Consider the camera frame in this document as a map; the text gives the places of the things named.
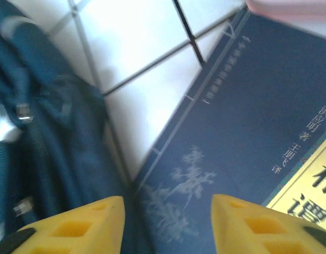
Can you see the navy blue student backpack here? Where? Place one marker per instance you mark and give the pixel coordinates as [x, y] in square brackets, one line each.
[46, 132]

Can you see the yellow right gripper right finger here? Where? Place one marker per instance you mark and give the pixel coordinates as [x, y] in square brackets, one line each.
[258, 232]

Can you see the pink pencil case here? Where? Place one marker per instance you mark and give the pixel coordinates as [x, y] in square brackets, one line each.
[284, 6]

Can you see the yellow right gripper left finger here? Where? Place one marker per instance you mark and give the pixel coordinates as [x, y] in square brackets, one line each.
[73, 230]

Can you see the dark blue book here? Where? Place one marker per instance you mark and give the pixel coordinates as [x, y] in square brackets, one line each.
[245, 105]

